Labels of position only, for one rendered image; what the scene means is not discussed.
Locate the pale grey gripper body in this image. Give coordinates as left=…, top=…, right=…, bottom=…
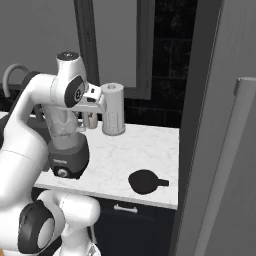
left=69, top=97, right=109, bottom=115

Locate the dark grey blender, clear jug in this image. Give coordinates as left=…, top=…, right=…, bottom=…
left=44, top=107, right=91, bottom=180

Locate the small beige jar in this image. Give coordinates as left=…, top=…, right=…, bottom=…
left=82, top=112, right=100, bottom=131

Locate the white cylindrical canister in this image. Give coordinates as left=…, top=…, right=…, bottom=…
left=100, top=82, right=127, bottom=137

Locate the grey curved tap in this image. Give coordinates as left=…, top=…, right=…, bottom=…
left=2, top=63, right=31, bottom=98

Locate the grey fridge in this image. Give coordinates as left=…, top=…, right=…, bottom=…
left=167, top=0, right=256, bottom=256

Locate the dark drawer front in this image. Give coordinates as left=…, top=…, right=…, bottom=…
left=89, top=195, right=177, bottom=256

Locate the dark grey window frame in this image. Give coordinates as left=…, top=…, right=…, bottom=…
left=73, top=0, right=156, bottom=101

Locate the silver drawer handle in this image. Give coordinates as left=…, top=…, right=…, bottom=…
left=112, top=203, right=139, bottom=215

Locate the grey fridge handle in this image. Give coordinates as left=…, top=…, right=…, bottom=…
left=193, top=76, right=256, bottom=256

